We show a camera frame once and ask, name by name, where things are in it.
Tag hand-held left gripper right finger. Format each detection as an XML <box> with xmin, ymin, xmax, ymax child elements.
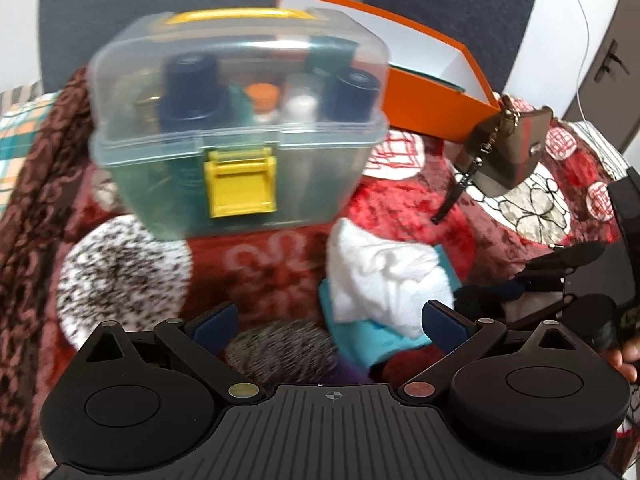
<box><xmin>397</xmin><ymin>300</ymin><xmax>598</xmax><ymax>403</ymax></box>

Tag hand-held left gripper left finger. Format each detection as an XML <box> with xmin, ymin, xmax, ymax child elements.
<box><xmin>82</xmin><ymin>302</ymin><xmax>266</xmax><ymax>401</ymax></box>

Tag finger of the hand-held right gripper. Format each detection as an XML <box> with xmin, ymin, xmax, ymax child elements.
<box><xmin>515</xmin><ymin>241</ymin><xmax>607</xmax><ymax>293</ymax></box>
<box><xmin>492</xmin><ymin>282</ymin><xmax>576</xmax><ymax>328</ymax></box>

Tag black cloth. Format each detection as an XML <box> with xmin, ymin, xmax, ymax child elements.
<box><xmin>452</xmin><ymin>282</ymin><xmax>506</xmax><ymax>317</ymax></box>

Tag teal blue face mask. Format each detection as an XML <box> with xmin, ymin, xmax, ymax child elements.
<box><xmin>318</xmin><ymin>245</ymin><xmax>463</xmax><ymax>376</ymax></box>

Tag white cloth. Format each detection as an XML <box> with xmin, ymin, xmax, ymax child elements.
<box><xmin>326</xmin><ymin>217</ymin><xmax>458</xmax><ymax>338</ymax></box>

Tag purple towel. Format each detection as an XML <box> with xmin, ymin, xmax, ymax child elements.
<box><xmin>327</xmin><ymin>360</ymin><xmax>373</xmax><ymax>386</ymax></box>

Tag orange cardboard box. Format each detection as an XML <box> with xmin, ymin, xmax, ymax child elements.
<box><xmin>276</xmin><ymin>0</ymin><xmax>502</xmax><ymax>143</ymax></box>

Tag person's right hand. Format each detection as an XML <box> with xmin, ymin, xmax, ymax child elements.
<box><xmin>602</xmin><ymin>337</ymin><xmax>640</xmax><ymax>383</ymax></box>

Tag grey furry pompom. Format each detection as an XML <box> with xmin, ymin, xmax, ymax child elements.
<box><xmin>225</xmin><ymin>319</ymin><xmax>341</xmax><ymax>386</ymax></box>

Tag red floral printed blanket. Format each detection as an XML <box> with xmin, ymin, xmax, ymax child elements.
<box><xmin>0</xmin><ymin>67</ymin><xmax>633</xmax><ymax>480</ymax></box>

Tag striped bed sheet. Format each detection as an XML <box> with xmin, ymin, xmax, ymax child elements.
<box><xmin>570</xmin><ymin>120</ymin><xmax>636</xmax><ymax>171</ymax></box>

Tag brown pouch with red stripe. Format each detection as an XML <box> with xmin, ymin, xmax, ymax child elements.
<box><xmin>431</xmin><ymin>95</ymin><xmax>555</xmax><ymax>226</ymax></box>

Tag brown door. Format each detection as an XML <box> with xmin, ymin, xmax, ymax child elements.
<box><xmin>575</xmin><ymin>0</ymin><xmax>640</xmax><ymax>156</ymax></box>

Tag bottle with orange cap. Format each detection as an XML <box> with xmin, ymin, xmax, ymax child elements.
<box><xmin>246</xmin><ymin>82</ymin><xmax>280</xmax><ymax>121</ymax></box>

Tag white bottle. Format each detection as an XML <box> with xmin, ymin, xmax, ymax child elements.
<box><xmin>282</xmin><ymin>74</ymin><xmax>321</xmax><ymax>123</ymax></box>

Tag bottle with dark blue cap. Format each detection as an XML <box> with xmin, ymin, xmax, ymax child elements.
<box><xmin>159</xmin><ymin>51</ymin><xmax>231</xmax><ymax>136</ymax></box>
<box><xmin>320</xmin><ymin>66</ymin><xmax>381</xmax><ymax>123</ymax></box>

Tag teal orange plaid cloth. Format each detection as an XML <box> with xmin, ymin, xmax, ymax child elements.
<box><xmin>0</xmin><ymin>102</ymin><xmax>58</xmax><ymax>216</ymax></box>

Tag clear plastic storage box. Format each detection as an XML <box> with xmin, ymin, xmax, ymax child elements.
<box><xmin>86</xmin><ymin>7</ymin><xmax>392</xmax><ymax>241</ymax></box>

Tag grey striped cloth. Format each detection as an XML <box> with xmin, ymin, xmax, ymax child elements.
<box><xmin>0</xmin><ymin>79</ymin><xmax>46</xmax><ymax>108</ymax></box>

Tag black door handle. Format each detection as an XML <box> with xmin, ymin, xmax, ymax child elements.
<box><xmin>594</xmin><ymin>42</ymin><xmax>630</xmax><ymax>82</ymax></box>

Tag white wall cable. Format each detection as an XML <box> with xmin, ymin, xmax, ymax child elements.
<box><xmin>550</xmin><ymin>0</ymin><xmax>596</xmax><ymax>126</ymax></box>

